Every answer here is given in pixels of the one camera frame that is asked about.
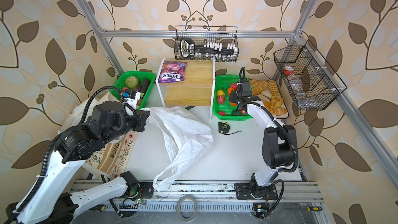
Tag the left green basket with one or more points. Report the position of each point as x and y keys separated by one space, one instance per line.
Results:
x=140 y=81

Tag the cream canvas tote bag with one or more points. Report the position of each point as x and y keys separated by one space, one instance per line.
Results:
x=101 y=157

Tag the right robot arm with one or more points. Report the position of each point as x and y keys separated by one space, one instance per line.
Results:
x=279 y=145

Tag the white plastic grocery bag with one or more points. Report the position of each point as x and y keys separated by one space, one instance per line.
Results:
x=187 y=139

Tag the plastic bottle red cap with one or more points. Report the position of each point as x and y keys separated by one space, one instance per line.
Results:
x=295 y=83

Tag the red apple back left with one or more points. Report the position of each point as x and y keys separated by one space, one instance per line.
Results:
x=234 y=86

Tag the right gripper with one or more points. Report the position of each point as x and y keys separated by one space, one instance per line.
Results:
x=231 y=99

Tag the right black wire basket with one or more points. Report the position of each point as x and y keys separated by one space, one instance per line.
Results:
x=321 y=83

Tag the green cabbage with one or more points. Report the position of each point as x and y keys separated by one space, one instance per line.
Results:
x=131 y=82

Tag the yellow lemon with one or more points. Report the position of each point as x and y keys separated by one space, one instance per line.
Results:
x=220 y=93

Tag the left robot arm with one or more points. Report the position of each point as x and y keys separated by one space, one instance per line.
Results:
x=47 y=202

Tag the purple Fox's candy bag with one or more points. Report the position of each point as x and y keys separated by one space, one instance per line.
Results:
x=172 y=72

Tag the yellow handled screwdriver right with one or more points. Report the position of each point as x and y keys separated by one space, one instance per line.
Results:
x=314 y=208

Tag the orange fruit small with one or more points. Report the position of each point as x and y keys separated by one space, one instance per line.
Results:
x=230 y=90

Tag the white wooden two-tier shelf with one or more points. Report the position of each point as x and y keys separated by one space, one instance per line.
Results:
x=197 y=89

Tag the black wire basket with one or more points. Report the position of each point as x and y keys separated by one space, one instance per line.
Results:
x=321 y=83
x=206 y=31

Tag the green basket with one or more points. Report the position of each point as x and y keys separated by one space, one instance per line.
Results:
x=224 y=111
x=140 y=81

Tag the small red fruit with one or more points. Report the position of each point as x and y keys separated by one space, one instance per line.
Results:
x=220 y=99

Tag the tape roll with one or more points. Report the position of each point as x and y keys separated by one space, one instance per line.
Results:
x=187 y=203

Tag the right green basket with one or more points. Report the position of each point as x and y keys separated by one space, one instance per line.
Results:
x=224 y=111

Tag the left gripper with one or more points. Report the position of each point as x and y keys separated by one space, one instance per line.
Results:
x=140 y=117

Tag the black yellow tape measure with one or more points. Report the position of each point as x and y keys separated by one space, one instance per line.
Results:
x=224 y=128

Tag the back black wire basket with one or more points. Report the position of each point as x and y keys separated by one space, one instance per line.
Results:
x=206 y=31

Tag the bread tray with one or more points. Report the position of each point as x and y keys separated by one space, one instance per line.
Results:
x=269 y=95

